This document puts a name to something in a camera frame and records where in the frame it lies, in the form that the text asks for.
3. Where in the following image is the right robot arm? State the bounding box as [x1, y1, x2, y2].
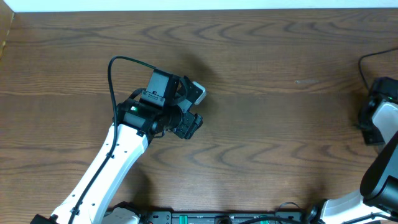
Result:
[303, 77, 397, 223]

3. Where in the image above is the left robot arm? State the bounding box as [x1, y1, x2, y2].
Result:
[32, 69, 206, 223]

